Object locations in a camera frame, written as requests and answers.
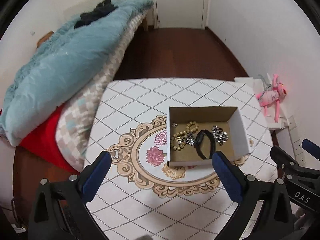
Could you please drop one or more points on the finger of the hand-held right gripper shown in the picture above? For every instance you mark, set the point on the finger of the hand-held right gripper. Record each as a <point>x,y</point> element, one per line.
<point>312,150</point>
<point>285,158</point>

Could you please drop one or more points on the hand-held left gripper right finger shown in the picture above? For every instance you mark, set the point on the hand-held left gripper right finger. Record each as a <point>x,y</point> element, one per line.
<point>226,177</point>

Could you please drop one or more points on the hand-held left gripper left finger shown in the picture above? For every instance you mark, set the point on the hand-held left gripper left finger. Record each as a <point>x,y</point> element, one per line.
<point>96,177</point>

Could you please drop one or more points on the black smartwatch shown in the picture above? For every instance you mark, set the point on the black smartwatch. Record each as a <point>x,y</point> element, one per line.
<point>198,145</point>

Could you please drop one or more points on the cardboard box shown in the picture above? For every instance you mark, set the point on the cardboard box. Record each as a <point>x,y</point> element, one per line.
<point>241,135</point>

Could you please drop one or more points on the white diamond patterned tablecloth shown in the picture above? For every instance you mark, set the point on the white diamond patterned tablecloth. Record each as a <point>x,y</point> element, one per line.
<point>130,200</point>

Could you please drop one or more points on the checkered quilt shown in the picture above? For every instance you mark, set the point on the checkered quilt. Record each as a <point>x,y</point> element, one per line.
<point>80,120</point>

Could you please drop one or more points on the red blanket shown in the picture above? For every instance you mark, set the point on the red blanket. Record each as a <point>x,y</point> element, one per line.
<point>47,140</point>

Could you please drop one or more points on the pink plush toy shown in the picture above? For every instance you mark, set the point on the pink plush toy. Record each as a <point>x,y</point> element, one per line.
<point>270,96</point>

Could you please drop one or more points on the white power strip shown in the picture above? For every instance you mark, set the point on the white power strip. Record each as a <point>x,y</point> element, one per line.
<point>18,227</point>

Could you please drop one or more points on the light blue comforter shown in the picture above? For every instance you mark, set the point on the light blue comforter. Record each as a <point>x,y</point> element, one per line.
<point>62,70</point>

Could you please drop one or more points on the black cloth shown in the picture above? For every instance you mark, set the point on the black cloth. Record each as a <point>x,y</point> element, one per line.
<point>97,13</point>

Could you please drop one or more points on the white door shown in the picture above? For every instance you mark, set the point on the white door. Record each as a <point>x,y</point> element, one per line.
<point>180,2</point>

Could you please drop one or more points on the white wall socket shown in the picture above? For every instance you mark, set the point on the white wall socket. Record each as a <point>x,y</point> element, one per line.
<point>302,160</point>
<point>292,123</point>
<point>298,147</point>

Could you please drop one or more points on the wooden bed frame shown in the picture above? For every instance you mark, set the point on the wooden bed frame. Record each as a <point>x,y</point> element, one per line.
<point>145,23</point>

